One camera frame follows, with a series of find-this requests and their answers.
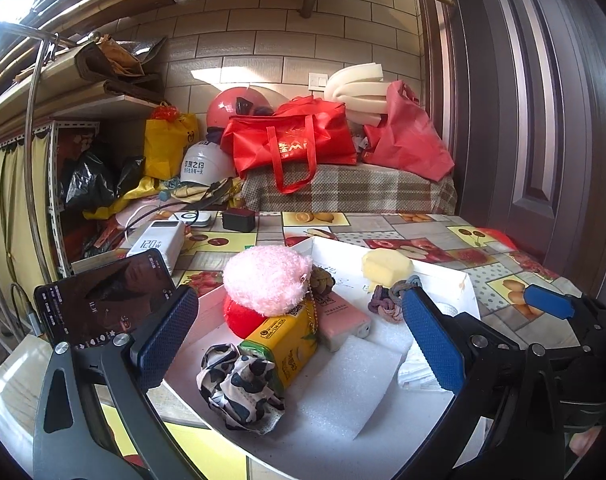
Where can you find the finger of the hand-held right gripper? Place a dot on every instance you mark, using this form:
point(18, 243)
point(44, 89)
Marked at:
point(550, 301)

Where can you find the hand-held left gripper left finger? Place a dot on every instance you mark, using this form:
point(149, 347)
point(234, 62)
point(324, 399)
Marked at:
point(168, 335)

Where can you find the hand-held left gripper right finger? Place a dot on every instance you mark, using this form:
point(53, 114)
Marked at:
point(433, 340)

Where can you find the red plush apple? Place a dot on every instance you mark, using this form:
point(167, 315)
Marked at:
point(240, 317)

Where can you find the yellow sponge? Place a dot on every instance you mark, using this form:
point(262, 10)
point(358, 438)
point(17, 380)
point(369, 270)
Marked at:
point(385, 265)

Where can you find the cow print cloth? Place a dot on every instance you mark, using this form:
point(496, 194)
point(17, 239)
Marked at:
point(238, 390)

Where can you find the pink tissue pack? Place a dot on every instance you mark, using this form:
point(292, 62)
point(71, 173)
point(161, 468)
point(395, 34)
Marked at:
point(340, 320)

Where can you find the white foam block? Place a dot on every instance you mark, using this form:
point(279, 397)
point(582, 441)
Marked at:
point(348, 385)

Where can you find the white shallow box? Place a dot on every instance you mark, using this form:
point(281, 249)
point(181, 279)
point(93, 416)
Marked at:
point(383, 430)

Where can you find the pink plush ball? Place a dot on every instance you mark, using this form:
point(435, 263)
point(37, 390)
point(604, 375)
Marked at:
point(268, 280)

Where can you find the yellow juice carton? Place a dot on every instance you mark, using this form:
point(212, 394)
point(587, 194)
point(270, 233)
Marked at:
point(283, 345)

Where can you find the person's right hand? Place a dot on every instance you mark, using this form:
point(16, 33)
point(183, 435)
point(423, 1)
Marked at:
point(583, 442)

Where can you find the black smartphone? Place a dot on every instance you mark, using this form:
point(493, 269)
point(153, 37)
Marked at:
point(98, 295)

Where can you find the white power bank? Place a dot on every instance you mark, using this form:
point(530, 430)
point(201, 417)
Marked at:
point(155, 245)

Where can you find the fruit print tablecloth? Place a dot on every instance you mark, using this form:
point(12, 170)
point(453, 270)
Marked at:
point(433, 232)

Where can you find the white round charger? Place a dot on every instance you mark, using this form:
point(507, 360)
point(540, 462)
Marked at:
point(193, 219)

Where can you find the black charger adapter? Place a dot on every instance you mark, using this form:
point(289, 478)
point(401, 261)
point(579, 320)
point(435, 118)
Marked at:
point(238, 220)

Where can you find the yellow crumpled cloth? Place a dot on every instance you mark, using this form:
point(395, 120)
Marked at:
point(133, 190)

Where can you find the black plastic bag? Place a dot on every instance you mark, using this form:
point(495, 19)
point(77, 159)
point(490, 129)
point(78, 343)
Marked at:
point(83, 185)

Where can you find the white helmet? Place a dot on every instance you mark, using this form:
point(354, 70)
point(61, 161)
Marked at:
point(205, 165)

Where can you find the plaid covered bench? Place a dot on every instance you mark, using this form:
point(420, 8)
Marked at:
point(343, 187)

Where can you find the yellow bag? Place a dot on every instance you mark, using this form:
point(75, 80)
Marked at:
point(165, 145)

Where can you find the brown metal door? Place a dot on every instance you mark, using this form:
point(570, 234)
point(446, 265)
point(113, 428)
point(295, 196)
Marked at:
point(533, 110)

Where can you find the red plastic bag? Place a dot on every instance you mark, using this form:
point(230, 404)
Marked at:
point(408, 135)

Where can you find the yellow curtain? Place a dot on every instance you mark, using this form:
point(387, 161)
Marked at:
point(8, 200)

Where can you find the white metal shelf rack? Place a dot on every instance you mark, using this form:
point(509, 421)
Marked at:
point(78, 125)

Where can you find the red tote bag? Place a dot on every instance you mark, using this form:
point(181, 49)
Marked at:
point(293, 140)

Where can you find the red helmet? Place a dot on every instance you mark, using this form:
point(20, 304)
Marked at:
point(228, 107)

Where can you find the white rolled foam sheet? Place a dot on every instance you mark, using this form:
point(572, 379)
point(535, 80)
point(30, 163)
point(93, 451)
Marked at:
point(353, 90)

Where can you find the brown cardboard pile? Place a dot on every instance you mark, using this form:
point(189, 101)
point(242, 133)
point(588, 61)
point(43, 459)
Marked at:
point(108, 65)

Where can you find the white wall switch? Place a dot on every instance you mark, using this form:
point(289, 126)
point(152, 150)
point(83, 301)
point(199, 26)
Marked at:
point(318, 81)

